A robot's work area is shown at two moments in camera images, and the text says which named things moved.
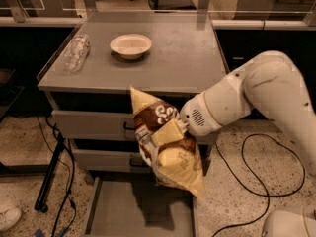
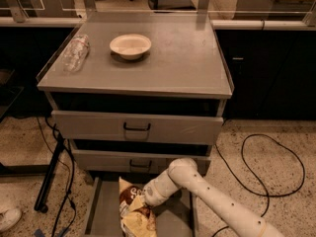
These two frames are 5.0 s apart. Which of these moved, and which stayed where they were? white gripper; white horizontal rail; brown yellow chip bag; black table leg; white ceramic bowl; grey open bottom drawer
Moved: brown yellow chip bag; white gripper
Stayed: white horizontal rail; white ceramic bowl; black table leg; grey open bottom drawer
